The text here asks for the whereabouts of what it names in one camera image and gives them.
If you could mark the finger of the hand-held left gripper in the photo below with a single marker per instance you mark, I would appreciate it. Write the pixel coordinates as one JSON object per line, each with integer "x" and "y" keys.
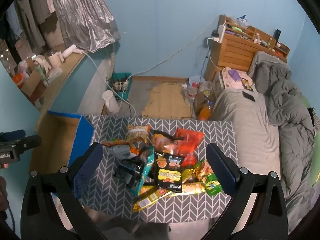
{"x": 27, "y": 142}

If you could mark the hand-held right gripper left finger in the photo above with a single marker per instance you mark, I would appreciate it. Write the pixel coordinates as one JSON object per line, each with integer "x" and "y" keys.
{"x": 87, "y": 170}

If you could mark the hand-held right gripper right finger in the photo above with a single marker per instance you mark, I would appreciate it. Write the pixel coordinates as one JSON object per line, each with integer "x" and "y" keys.
{"x": 222, "y": 170}

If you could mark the green snack packet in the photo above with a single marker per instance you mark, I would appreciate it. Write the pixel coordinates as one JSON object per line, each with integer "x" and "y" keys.
{"x": 212, "y": 184}

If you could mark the blue cardboard box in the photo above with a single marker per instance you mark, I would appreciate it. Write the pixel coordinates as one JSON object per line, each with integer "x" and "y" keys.
{"x": 62, "y": 140}

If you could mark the small orange snack packet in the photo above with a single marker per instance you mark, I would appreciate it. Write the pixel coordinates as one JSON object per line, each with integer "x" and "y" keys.
{"x": 113, "y": 143}

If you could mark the white snack packet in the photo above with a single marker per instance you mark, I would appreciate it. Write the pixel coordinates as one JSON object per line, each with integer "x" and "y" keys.
{"x": 121, "y": 152}

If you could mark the black yellow-label snack packet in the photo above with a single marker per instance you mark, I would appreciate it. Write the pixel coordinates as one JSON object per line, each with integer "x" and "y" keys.
{"x": 168, "y": 173}

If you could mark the long gold snack packet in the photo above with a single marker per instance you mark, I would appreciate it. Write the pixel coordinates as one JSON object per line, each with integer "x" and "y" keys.
{"x": 152, "y": 197}

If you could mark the gold packet with orange snacks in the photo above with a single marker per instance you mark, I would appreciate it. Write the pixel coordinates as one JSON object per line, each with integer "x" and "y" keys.
{"x": 196, "y": 173}

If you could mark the person's left hand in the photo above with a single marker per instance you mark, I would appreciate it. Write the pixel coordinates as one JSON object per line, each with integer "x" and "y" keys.
{"x": 3, "y": 192}

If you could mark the grey chevron tablecloth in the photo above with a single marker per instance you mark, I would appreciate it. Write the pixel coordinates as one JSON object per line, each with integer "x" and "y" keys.
{"x": 110, "y": 187}

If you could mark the dark blue snack packet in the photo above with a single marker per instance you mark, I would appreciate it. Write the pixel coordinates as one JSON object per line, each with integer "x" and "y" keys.
{"x": 127, "y": 171}

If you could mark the red-orange snack packet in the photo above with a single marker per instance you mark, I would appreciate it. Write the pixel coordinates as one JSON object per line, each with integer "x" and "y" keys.
{"x": 190, "y": 142}

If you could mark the grey bed sheet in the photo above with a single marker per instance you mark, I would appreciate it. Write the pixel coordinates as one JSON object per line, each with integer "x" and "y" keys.
{"x": 250, "y": 135}

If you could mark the teal snack packet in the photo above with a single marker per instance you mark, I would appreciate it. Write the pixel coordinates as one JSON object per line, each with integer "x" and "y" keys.
{"x": 147, "y": 166}

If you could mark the brown cardboard box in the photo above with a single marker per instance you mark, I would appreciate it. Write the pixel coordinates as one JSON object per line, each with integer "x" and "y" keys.
{"x": 35, "y": 82}

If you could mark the cream snack packet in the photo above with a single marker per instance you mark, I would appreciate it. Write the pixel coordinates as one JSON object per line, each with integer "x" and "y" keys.
{"x": 137, "y": 135}

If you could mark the orange drink bottle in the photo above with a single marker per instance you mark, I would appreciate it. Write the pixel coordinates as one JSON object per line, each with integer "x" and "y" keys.
{"x": 205, "y": 111}

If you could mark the orange-lid container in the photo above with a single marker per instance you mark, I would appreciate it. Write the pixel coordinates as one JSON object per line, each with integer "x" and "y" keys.
{"x": 18, "y": 80}

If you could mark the orange and black snack packet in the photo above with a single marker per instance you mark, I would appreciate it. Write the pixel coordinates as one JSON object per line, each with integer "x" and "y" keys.
{"x": 163, "y": 140}

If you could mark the grey cloth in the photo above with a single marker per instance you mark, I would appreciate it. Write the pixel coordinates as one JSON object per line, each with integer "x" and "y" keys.
{"x": 130, "y": 226}

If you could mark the white plastic jug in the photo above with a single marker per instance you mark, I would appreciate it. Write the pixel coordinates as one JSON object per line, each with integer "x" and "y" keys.
{"x": 110, "y": 102}

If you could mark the black phone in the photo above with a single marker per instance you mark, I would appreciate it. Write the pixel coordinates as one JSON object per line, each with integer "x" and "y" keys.
{"x": 248, "y": 96}

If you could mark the white tape roll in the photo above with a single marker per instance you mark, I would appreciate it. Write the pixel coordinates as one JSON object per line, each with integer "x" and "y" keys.
{"x": 41, "y": 61}

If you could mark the clear plastic bottle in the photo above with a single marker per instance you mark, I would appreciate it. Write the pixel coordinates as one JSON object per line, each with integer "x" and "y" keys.
{"x": 192, "y": 92}

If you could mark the flat cardboard sheet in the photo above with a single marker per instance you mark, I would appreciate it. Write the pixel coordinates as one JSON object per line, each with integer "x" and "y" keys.
{"x": 167, "y": 102}

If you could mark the grey duvet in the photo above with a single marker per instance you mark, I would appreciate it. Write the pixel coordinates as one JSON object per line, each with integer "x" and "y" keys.
{"x": 287, "y": 110}

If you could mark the white printed pillow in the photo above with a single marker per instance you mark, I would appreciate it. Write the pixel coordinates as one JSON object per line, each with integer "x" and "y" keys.
{"x": 236, "y": 82}

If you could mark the teal plastic basket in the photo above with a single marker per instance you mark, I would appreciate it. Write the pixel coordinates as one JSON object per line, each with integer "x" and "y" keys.
{"x": 122, "y": 87}

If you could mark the green pillow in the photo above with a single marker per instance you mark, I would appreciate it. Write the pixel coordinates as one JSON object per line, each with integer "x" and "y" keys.
{"x": 314, "y": 155}

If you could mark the purple soft toy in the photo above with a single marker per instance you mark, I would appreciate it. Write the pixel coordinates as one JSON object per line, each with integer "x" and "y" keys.
{"x": 234, "y": 74}

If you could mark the white hair dryer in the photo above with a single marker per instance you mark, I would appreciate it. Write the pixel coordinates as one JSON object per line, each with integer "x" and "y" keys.
{"x": 71, "y": 51}

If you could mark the wooden headboard shelf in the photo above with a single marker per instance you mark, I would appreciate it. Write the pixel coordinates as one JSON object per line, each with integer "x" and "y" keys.
{"x": 235, "y": 50}

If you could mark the hanging grey clothes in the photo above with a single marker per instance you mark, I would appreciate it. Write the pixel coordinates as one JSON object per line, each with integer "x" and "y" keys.
{"x": 32, "y": 12}

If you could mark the white power strip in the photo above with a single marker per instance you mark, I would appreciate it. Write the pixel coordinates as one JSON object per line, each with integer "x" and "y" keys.
{"x": 221, "y": 33}

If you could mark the silver crinkled curtain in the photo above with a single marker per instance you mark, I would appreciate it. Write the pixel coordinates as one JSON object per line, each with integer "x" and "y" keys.
{"x": 85, "y": 12}

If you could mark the wooden wall shelf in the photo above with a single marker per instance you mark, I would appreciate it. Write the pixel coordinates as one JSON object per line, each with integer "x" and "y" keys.
{"x": 67, "y": 67}

